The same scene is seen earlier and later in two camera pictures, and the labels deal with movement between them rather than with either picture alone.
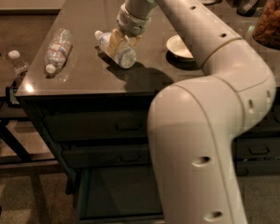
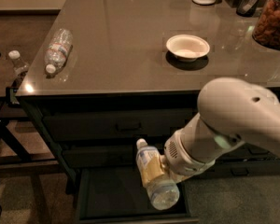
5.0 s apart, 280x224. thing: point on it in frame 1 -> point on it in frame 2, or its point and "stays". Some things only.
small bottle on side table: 20,66 stays
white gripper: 133,23 -> 176,159
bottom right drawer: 270,167 stays
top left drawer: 99,125 stays
